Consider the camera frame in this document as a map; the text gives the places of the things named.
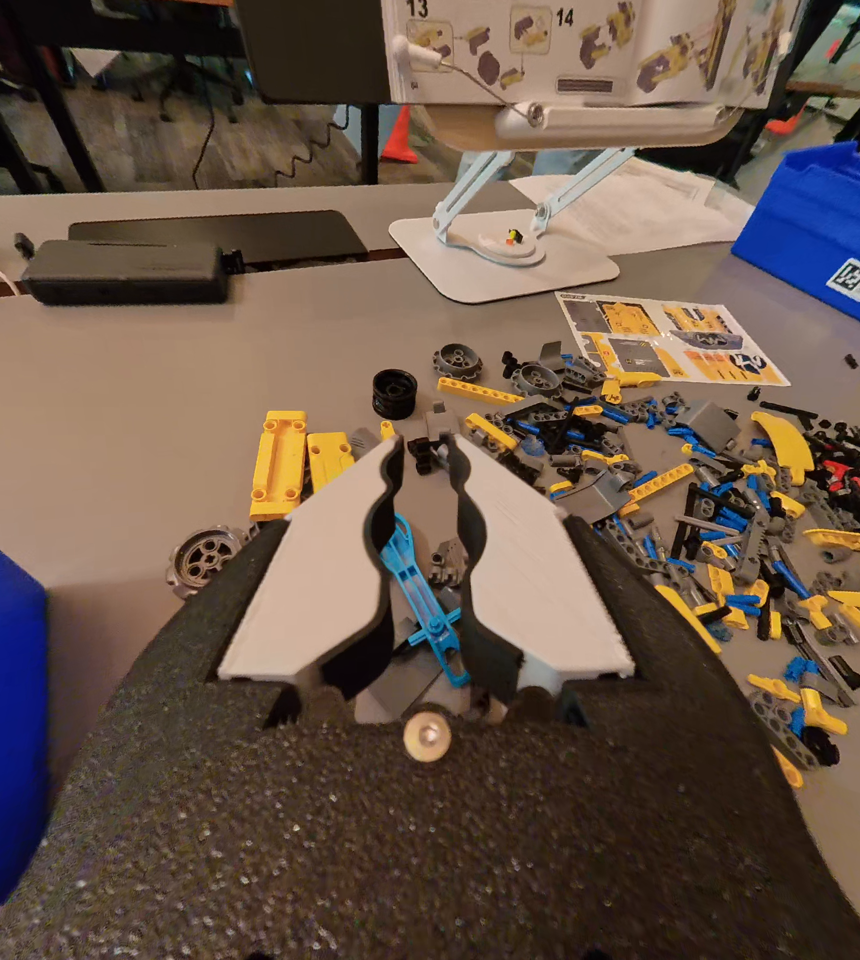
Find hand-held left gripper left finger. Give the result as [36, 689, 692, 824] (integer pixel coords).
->
[217, 435, 406, 695]

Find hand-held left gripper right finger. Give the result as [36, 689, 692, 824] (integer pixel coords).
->
[446, 435, 635, 702]

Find grey toy wheel hub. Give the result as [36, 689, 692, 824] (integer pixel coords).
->
[512, 362, 566, 399]
[433, 343, 485, 385]
[167, 527, 251, 601]

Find large yellow toy panel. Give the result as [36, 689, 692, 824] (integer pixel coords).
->
[250, 410, 308, 521]

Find small yellow toy panel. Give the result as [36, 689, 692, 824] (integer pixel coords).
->
[306, 431, 356, 496]

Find pile of toy building pieces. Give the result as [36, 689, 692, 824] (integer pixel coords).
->
[381, 341, 860, 789]

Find black toy wheel rim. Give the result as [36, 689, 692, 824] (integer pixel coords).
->
[372, 369, 419, 419]

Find dark grey toy beam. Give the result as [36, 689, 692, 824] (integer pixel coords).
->
[748, 688, 821, 770]

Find yellow sticker sheet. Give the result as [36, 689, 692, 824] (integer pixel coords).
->
[556, 292, 791, 387]

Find curved yellow toy panel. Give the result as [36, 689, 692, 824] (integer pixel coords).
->
[751, 411, 815, 487]

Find white book stand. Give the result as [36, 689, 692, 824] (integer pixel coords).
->
[388, 33, 802, 305]

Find black power adapter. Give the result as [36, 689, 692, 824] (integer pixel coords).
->
[21, 238, 245, 306]

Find black flat pad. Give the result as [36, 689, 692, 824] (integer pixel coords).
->
[70, 210, 368, 264]

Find white paper sheets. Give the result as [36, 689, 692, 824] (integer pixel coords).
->
[508, 157, 757, 245]

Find orange cone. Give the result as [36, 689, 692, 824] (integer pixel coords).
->
[381, 105, 419, 165]

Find blue bin with tag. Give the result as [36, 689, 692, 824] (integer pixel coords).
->
[731, 141, 860, 346]

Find dark panel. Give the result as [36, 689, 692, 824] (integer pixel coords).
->
[238, 0, 393, 106]

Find instruction booklet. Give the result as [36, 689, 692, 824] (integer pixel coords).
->
[388, 0, 806, 106]

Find coiled black cable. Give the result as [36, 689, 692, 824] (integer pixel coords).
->
[272, 105, 352, 181]

